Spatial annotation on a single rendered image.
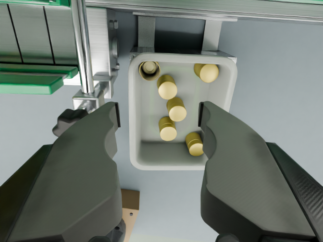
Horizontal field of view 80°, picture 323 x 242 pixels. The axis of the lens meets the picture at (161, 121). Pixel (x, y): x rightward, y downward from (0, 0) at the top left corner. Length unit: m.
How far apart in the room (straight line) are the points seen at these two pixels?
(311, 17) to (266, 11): 0.06
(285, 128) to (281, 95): 0.09
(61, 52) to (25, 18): 0.05
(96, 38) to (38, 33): 0.07
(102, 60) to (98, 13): 0.05
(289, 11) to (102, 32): 0.23
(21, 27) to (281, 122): 0.52
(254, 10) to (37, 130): 0.46
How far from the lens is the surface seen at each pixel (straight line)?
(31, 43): 0.30
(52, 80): 0.22
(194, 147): 0.41
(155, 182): 0.55
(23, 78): 0.23
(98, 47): 0.26
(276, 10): 0.31
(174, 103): 0.37
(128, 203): 0.54
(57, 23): 0.28
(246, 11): 0.29
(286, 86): 0.51
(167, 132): 0.38
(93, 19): 0.26
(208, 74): 0.35
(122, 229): 0.56
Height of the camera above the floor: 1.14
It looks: 62 degrees down
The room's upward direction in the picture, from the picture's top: 172 degrees clockwise
